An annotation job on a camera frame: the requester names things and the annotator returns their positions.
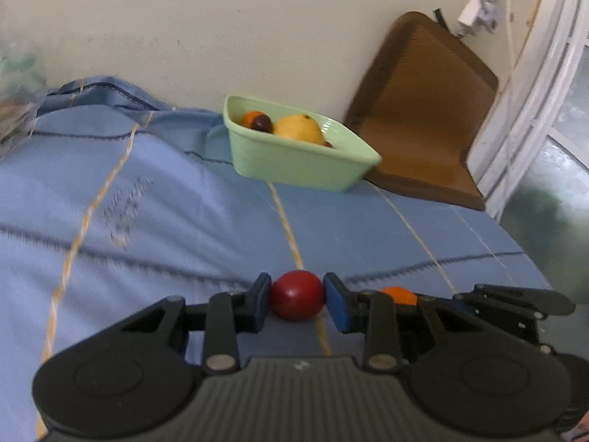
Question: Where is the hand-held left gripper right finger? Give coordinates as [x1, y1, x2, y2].
[323, 273, 465, 373]

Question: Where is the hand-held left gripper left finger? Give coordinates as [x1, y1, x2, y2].
[120, 273, 272, 373]

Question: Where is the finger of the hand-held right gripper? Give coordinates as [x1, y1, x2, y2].
[452, 292, 540, 344]
[473, 284, 576, 318]

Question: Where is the large red tomato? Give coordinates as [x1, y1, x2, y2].
[269, 271, 325, 322]

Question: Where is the orange tangerine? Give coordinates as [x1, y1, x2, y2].
[239, 111, 268, 130]
[381, 287, 419, 307]

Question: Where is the light green plastic basin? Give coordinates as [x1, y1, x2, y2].
[223, 95, 382, 193]

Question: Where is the large yellow citrus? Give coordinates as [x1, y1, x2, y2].
[273, 113, 325, 145]

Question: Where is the blue checked blanket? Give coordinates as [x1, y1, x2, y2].
[0, 76, 553, 442]

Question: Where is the brown woven seat mat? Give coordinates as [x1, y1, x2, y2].
[344, 11, 500, 211]

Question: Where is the white power adapter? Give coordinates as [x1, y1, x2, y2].
[458, 0, 514, 33]

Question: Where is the clear plastic bag of fruit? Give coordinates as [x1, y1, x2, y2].
[0, 32, 49, 157]

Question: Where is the white window frame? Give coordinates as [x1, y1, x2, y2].
[467, 0, 589, 222]

